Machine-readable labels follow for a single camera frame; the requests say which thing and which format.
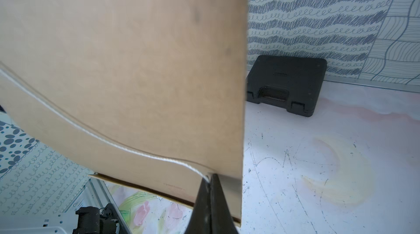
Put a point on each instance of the black plastic tool case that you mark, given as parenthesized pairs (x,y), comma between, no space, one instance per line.
(291,83)

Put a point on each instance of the aluminium mounting rail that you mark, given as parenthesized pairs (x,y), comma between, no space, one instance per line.
(98,198)

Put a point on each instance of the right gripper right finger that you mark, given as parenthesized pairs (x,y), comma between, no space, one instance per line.
(221,219)

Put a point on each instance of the floral table mat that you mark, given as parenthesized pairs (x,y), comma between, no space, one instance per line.
(351,168)

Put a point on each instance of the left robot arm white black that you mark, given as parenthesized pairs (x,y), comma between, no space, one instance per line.
(35,224)

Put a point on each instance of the brown kraft file bag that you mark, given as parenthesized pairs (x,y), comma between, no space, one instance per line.
(146,93)

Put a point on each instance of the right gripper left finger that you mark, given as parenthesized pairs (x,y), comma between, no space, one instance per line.
(200,221)

